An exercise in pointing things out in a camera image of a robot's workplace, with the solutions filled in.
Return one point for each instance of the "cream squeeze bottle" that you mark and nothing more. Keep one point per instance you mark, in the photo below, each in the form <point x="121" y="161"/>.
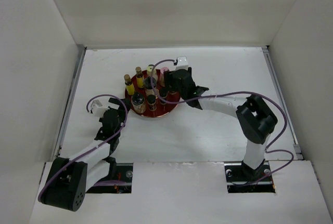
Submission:
<point x="151" y="72"/>

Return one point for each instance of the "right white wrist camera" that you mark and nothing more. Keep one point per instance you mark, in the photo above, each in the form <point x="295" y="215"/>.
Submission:
<point x="181" y="63"/>

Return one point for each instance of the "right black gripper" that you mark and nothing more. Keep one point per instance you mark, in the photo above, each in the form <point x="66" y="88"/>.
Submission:
<point x="169" y="77"/>

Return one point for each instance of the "red round tray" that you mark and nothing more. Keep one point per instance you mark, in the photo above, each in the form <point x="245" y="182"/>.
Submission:
<point x="161" y="109"/>

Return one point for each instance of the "yellow label bottle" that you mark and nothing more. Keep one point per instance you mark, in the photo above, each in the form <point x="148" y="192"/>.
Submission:
<point x="139" y="77"/>
<point x="129" y="85"/>

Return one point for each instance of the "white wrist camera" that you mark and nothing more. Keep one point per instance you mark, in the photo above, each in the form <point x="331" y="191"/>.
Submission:
<point x="181" y="63"/>
<point x="97" y="109"/>

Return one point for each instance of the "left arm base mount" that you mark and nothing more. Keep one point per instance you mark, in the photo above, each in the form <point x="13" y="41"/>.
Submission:
<point x="118" y="180"/>

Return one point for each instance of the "dark lid nut jar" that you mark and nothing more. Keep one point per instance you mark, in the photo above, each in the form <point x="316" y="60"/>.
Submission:
<point x="138" y="103"/>

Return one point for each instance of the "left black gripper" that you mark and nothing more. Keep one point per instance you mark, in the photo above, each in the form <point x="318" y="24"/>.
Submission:
<point x="120" y="110"/>

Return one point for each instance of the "yellow label bottle front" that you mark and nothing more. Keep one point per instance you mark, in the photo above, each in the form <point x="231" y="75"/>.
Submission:
<point x="129" y="85"/>

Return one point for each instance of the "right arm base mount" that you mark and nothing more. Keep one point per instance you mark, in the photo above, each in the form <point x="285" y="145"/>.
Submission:
<point x="238" y="182"/>

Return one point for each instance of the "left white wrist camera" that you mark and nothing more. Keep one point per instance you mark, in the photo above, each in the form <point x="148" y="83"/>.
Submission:
<point x="97" y="109"/>

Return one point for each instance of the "black grinder top jar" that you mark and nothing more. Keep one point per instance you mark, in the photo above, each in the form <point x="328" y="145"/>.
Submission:
<point x="150" y="86"/>

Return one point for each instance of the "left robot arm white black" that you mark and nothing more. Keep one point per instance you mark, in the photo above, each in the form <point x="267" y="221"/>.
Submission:
<point x="70" y="178"/>

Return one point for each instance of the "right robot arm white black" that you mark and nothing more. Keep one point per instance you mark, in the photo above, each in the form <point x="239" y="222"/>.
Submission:
<point x="256" y="119"/>

